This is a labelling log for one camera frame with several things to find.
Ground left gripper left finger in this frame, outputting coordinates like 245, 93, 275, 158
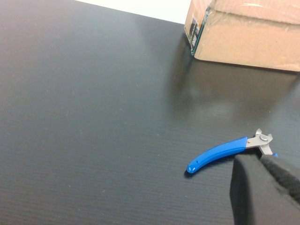
229, 154, 300, 225

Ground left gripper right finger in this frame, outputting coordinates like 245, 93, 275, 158
259, 155, 300, 205

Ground blue handled cutting pliers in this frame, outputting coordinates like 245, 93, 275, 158
186, 128, 279, 175

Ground brown cardboard box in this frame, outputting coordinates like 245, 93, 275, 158
184, 0, 300, 72

